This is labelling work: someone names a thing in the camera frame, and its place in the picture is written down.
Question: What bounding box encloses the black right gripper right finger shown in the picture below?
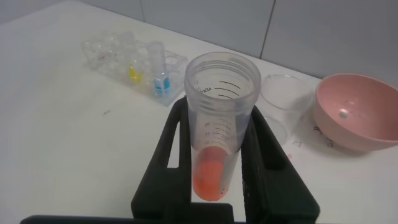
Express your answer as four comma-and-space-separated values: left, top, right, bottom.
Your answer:
241, 105, 321, 224

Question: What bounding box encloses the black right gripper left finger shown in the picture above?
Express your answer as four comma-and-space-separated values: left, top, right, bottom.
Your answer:
131, 95, 192, 219

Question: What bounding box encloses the test tube with blue pigment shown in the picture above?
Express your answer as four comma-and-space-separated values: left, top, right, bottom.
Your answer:
146, 41, 171, 97

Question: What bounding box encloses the test tube with yellow pigment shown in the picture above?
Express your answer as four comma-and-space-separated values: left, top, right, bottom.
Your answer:
119, 30, 146, 85

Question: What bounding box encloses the clear plastic test tube rack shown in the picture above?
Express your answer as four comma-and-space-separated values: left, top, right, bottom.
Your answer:
81, 30, 188, 107

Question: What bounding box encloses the clear glass beaker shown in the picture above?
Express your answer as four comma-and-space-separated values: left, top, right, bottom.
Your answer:
260, 73, 315, 146

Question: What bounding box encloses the pink bowl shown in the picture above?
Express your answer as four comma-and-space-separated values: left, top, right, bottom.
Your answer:
313, 73, 398, 152

